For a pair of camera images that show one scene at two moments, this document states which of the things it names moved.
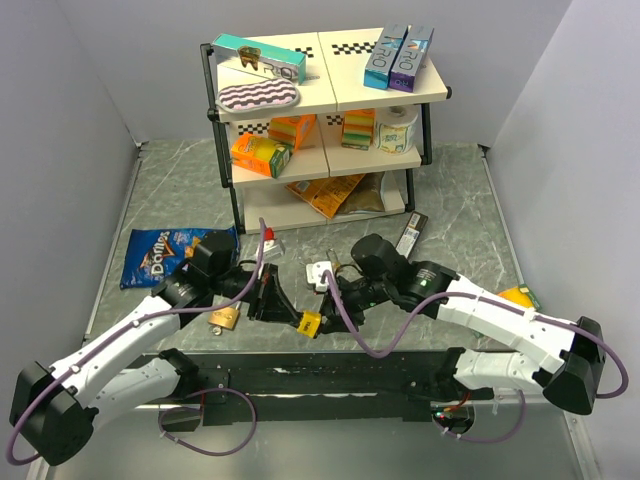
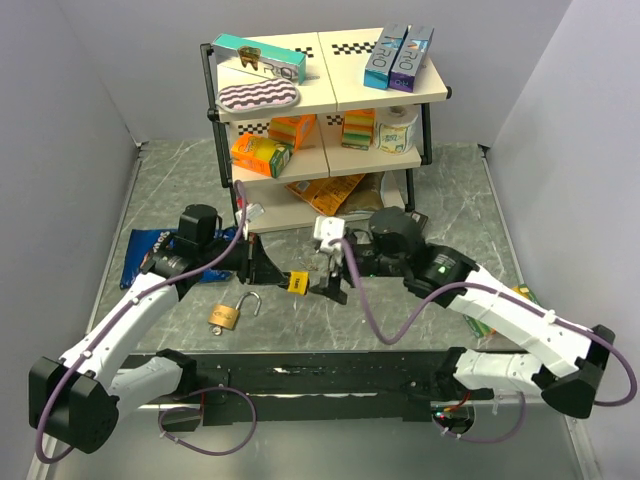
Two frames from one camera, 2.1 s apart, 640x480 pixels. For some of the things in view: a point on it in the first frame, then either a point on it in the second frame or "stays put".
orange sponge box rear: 292,130 stays put
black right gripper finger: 330,313 to 335,278
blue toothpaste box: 384,56 stays put
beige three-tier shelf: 329,150 stays put
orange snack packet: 326,194 stays put
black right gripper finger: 335,322 to 332,292
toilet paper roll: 395,128 stays put
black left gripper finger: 274,314 to 269,280
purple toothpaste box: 411,53 stays put
